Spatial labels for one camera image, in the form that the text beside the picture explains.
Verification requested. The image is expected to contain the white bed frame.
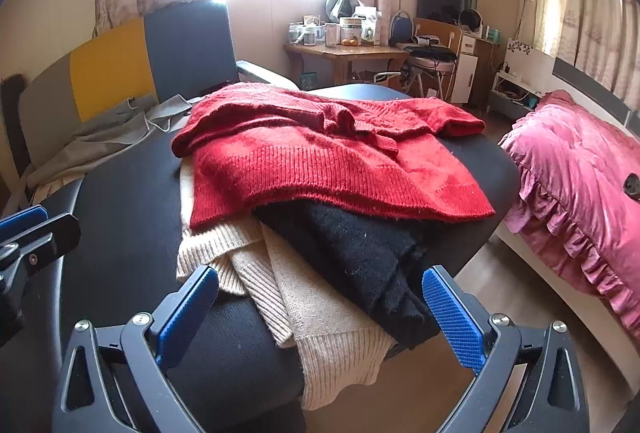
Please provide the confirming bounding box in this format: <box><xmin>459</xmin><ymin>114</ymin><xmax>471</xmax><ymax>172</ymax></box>
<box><xmin>492</xmin><ymin>228</ymin><xmax>640</xmax><ymax>386</ymax></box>

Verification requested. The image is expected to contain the black knit sweater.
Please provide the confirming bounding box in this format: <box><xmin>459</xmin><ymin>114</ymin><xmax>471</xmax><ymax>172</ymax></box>
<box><xmin>252</xmin><ymin>200</ymin><xmax>443</xmax><ymax>350</ymax></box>

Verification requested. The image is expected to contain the white drawer cabinet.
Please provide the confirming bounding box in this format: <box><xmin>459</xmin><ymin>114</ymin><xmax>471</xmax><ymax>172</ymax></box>
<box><xmin>446</xmin><ymin>33</ymin><xmax>477</xmax><ymax>105</ymax></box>

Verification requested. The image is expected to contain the white bedside shelf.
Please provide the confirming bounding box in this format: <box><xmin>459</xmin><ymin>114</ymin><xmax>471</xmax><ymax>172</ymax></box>
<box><xmin>487</xmin><ymin>38</ymin><xmax>557</xmax><ymax>120</ymax></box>

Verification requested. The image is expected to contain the black flat television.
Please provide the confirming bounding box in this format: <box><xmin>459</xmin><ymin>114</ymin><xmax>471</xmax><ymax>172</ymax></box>
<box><xmin>417</xmin><ymin>0</ymin><xmax>478</xmax><ymax>26</ymax></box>

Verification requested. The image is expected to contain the round padded stool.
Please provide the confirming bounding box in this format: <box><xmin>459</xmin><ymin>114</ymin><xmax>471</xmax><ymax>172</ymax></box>
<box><xmin>402</xmin><ymin>46</ymin><xmax>459</xmax><ymax>102</ymax></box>

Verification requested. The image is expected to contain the cluster of jars and boxes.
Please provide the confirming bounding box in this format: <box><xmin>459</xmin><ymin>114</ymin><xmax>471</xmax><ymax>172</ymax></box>
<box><xmin>287</xmin><ymin>6</ymin><xmax>386</xmax><ymax>49</ymax></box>

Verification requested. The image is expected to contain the beige knit sweater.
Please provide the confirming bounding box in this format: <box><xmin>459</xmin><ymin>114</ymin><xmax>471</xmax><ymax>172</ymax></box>
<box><xmin>176</xmin><ymin>158</ymin><xmax>398</xmax><ymax>411</ymax></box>

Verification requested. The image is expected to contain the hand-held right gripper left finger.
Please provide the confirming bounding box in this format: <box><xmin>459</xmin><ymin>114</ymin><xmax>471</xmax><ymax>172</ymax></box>
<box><xmin>52</xmin><ymin>264</ymin><xmax>221</xmax><ymax>433</ymax></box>

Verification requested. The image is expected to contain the round black fan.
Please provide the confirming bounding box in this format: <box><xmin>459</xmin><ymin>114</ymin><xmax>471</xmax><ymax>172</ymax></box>
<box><xmin>458</xmin><ymin>9</ymin><xmax>482</xmax><ymax>35</ymax></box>

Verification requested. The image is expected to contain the dark upright roll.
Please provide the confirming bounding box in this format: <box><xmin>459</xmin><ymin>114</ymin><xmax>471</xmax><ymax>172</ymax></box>
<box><xmin>0</xmin><ymin>73</ymin><xmax>30</xmax><ymax>186</ymax></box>

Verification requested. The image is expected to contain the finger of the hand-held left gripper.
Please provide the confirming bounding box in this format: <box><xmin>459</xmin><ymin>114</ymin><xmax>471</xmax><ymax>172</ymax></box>
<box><xmin>0</xmin><ymin>206</ymin><xmax>49</xmax><ymax>241</ymax></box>
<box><xmin>0</xmin><ymin>212</ymin><xmax>82</xmax><ymax>281</ymax></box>

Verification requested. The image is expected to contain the blue bag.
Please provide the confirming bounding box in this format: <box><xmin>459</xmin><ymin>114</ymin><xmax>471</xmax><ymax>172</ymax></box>
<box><xmin>389</xmin><ymin>10</ymin><xmax>414</xmax><ymax>47</ymax></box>

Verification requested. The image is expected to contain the grey hooded garment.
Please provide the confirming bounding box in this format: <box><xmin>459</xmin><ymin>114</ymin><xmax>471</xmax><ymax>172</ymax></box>
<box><xmin>25</xmin><ymin>94</ymin><xmax>206</xmax><ymax>189</ymax></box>

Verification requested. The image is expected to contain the grey yellow blue sofa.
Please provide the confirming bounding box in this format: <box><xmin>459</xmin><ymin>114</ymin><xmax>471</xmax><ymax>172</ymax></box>
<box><xmin>0</xmin><ymin>0</ymin><xmax>301</xmax><ymax>214</ymax></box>

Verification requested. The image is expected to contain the dark bed headboard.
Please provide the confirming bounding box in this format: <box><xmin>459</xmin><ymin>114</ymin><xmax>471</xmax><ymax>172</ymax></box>
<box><xmin>552</xmin><ymin>58</ymin><xmax>640</xmax><ymax>140</ymax></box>

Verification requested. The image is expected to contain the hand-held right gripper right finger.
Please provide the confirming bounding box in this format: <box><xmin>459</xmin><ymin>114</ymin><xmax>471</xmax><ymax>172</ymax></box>
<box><xmin>421</xmin><ymin>264</ymin><xmax>591</xmax><ymax>433</ymax></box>

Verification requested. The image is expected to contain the red knit sweater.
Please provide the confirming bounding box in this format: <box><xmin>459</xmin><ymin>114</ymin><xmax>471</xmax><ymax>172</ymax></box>
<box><xmin>171</xmin><ymin>83</ymin><xmax>497</xmax><ymax>233</ymax></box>

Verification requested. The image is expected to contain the wooden desk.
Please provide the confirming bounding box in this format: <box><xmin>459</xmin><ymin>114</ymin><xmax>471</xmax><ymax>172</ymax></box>
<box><xmin>283</xmin><ymin>40</ymin><xmax>412</xmax><ymax>90</ymax></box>

